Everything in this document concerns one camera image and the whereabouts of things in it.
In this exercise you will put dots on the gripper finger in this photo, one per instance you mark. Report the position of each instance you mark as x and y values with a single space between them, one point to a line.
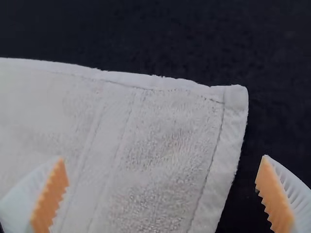
46 194
279 194

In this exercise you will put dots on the black mat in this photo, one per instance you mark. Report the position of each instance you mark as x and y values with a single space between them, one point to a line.
170 36

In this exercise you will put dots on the pale towel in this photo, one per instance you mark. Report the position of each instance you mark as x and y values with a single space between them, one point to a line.
145 145

